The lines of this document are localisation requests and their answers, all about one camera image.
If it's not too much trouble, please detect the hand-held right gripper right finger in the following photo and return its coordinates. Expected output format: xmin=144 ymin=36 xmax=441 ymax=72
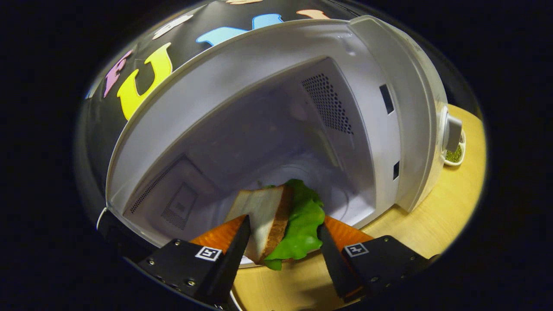
xmin=317 ymin=215 xmax=439 ymax=303

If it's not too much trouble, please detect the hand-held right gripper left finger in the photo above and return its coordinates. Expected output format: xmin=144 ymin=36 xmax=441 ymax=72
xmin=137 ymin=215 xmax=252 ymax=308

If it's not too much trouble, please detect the lettuce sandwich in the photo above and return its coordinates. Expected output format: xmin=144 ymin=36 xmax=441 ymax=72
xmin=225 ymin=179 xmax=326 ymax=271

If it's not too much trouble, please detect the white microwave oven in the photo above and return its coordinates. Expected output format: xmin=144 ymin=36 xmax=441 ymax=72
xmin=96 ymin=15 xmax=464 ymax=268

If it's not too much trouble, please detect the white divided dish of beans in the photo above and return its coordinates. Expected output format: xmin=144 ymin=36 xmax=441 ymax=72
xmin=444 ymin=130 xmax=466 ymax=167

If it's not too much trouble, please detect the black backdrop cloth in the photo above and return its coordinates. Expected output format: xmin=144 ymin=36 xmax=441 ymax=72
xmin=78 ymin=0 xmax=480 ymax=225

